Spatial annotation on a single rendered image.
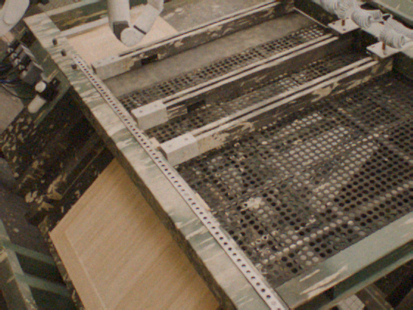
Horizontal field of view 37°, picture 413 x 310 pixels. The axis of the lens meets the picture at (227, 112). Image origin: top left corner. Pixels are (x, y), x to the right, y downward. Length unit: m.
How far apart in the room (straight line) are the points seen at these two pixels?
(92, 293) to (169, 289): 0.38
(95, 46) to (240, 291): 1.63
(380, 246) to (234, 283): 0.45
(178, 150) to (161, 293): 0.51
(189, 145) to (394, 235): 0.78
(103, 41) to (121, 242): 1.06
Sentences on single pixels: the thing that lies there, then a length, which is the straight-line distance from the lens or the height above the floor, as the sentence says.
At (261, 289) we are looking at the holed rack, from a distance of 1.77.
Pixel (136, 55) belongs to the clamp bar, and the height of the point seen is 1.08.
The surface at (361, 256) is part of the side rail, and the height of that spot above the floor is 1.13.
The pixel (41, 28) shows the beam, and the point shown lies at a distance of 3.22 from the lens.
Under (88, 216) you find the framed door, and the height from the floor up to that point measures 0.45.
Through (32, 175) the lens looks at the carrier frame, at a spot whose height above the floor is 0.33.
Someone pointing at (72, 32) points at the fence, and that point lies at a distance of 3.14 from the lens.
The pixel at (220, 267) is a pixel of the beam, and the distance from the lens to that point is 1.83.
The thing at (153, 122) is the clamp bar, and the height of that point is 0.95.
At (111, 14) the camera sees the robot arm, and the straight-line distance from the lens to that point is 2.55.
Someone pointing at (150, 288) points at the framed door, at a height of 0.52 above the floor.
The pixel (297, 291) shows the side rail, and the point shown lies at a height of 0.95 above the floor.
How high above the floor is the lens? 1.27
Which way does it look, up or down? 2 degrees down
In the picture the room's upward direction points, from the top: 41 degrees clockwise
